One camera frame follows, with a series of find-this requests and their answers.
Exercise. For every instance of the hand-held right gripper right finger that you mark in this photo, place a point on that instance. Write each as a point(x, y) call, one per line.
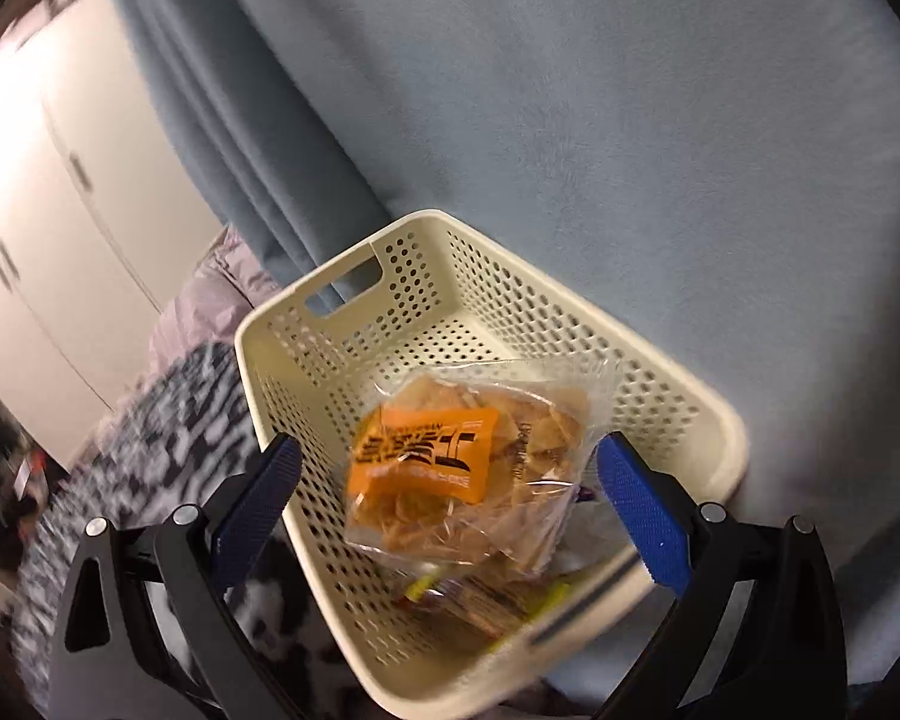
point(645, 517)

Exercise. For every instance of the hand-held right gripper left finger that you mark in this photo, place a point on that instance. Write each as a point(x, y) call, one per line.
point(259, 495)

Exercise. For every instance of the yellow-edged clear cake packet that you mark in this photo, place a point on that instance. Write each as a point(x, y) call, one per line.
point(495, 596)

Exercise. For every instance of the clear bag of orange chips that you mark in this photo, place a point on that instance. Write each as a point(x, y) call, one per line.
point(435, 465)

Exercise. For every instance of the cream perforated plastic basket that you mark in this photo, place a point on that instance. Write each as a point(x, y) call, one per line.
point(450, 292)

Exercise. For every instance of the black and white printed blanket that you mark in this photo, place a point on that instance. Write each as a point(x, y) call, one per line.
point(157, 420)

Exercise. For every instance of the pink duvet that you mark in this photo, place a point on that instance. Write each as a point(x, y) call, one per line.
point(210, 292)

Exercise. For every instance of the white wardrobe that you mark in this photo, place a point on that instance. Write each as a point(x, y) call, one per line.
point(60, 240)

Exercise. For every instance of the blue-grey curtain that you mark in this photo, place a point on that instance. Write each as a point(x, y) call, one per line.
point(570, 90)

